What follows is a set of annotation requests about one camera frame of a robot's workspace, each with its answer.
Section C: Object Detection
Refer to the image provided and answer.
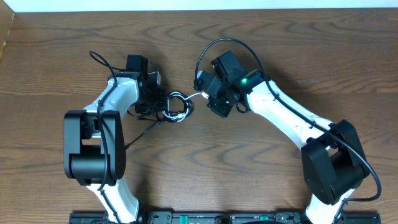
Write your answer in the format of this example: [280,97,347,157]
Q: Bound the black USB cable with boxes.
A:
[124,90,195,150]

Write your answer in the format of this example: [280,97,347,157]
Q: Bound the white USB cable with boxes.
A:
[161,90,210,121]

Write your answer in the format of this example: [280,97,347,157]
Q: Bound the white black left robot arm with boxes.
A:
[63,51,165,223]

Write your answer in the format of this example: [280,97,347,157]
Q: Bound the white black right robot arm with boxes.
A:
[194,51,372,223]

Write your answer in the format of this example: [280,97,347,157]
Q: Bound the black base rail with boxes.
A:
[68,211,382,224]

